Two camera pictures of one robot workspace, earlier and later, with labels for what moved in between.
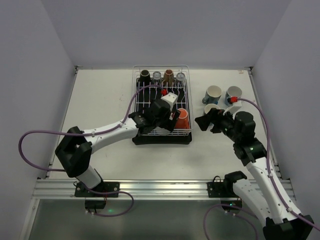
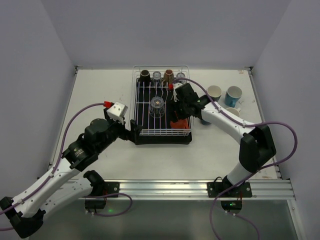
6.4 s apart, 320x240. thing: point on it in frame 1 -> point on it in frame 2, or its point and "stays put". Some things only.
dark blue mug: [234, 91] stays put
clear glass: [180, 81] stays put
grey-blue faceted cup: [213, 93] stays put
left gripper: [169, 120] -> [124, 132]
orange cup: [183, 122] stays put
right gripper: [213, 120] -> [182, 108]
